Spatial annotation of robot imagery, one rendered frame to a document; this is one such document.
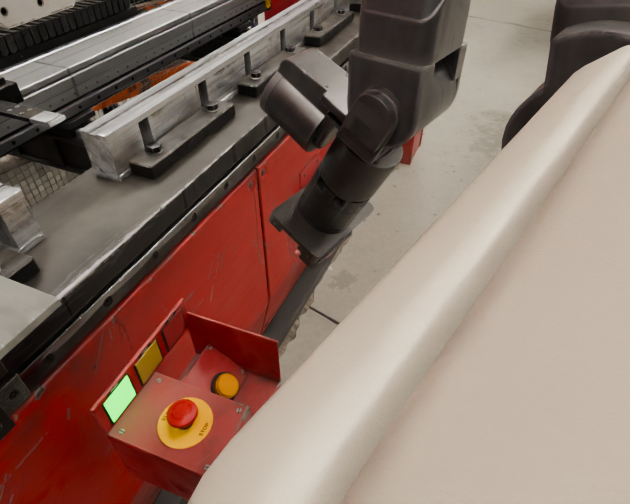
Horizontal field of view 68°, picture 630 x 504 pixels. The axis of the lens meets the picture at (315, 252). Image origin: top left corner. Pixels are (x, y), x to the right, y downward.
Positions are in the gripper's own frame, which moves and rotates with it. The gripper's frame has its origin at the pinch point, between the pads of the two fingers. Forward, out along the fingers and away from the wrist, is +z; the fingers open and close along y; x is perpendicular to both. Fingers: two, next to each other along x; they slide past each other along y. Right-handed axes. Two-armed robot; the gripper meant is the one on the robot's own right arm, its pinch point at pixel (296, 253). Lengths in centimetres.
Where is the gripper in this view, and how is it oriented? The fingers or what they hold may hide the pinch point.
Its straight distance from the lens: 54.9
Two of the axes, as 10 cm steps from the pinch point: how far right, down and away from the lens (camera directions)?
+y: -6.1, 5.3, -5.9
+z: -3.6, 4.8, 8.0
